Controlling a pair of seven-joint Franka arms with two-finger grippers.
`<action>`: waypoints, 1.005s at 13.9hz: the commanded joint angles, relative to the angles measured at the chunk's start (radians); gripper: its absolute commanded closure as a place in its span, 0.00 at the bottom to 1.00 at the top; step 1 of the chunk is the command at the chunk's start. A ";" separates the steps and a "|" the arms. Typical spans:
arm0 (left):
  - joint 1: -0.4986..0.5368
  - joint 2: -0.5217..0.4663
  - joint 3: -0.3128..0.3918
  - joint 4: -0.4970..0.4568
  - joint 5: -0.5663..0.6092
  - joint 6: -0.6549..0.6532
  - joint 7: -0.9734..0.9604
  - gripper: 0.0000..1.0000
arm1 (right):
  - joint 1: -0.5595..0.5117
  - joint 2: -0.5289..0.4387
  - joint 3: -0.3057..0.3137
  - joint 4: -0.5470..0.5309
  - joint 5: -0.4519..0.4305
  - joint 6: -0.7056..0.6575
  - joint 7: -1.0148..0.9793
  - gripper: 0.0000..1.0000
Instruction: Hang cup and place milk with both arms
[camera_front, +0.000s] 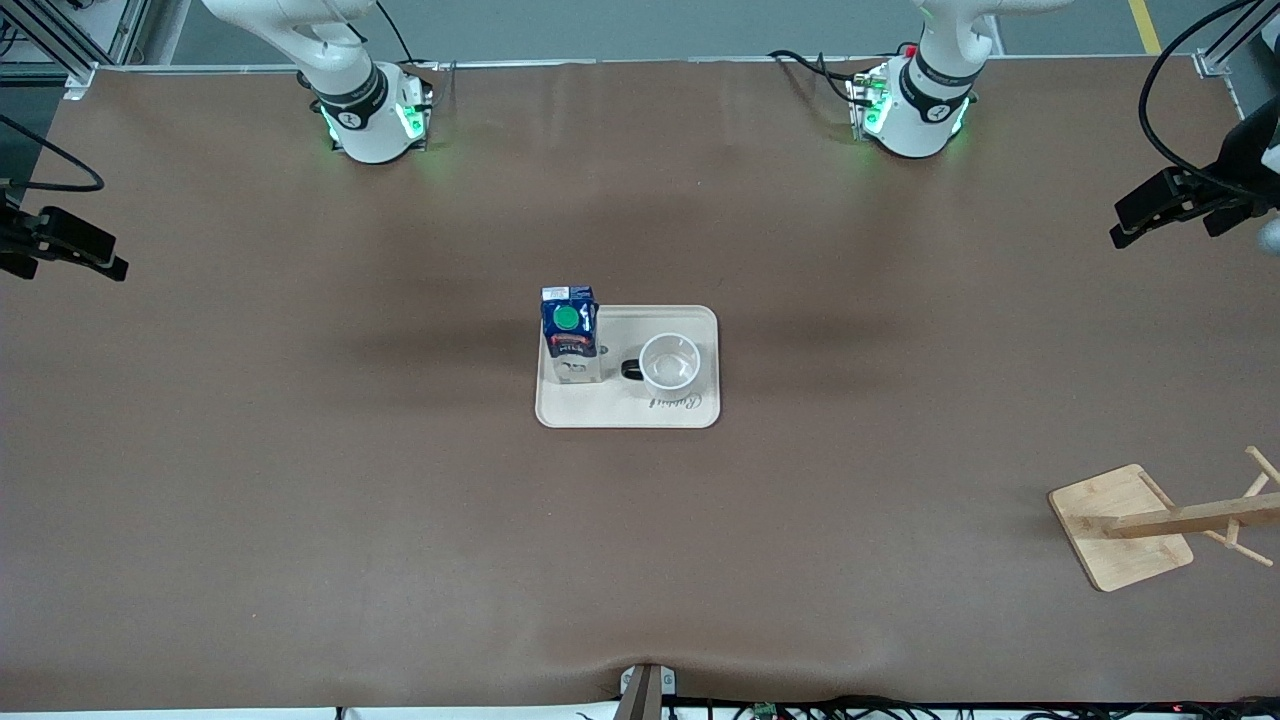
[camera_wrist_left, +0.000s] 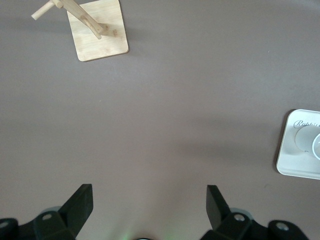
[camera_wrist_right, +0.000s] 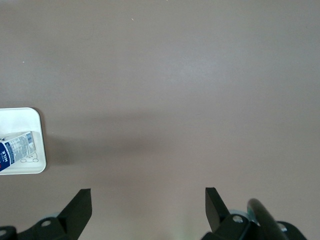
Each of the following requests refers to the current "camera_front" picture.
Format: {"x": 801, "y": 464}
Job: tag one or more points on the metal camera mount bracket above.
{"x": 645, "y": 690}

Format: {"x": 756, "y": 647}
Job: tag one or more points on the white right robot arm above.
{"x": 365, "y": 130}

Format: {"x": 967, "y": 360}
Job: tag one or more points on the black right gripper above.
{"x": 12, "y": 240}

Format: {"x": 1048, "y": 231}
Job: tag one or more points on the beige plastic tray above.
{"x": 620, "y": 410}

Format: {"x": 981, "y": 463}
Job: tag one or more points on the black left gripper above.
{"x": 1233, "y": 188}

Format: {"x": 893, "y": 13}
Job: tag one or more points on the aluminium frame post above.
{"x": 1215, "y": 62}
{"x": 75, "y": 60}

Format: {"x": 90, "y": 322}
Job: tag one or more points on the wooden cup rack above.
{"x": 1120, "y": 530}

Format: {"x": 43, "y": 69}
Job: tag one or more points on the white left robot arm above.
{"x": 920, "y": 120}

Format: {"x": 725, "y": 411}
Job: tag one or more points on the white smiley mug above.
{"x": 668, "y": 360}

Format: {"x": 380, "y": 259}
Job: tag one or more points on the brown table cover mat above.
{"x": 300, "y": 500}

